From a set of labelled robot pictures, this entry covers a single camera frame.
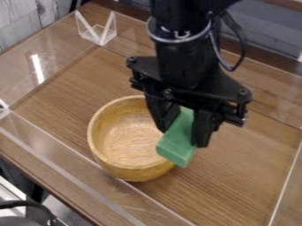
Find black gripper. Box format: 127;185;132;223
125;32;251;147

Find green rectangular block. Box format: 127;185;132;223
156;108;196;168

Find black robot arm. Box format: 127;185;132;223
125;0;252;147

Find brown wooden bowl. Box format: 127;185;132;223
86;95;175;182

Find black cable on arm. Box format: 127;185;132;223
208;10;247;72

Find clear acrylic corner bracket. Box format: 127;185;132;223
74;11;116;46

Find black cable lower left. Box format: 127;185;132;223
0;200;57;226

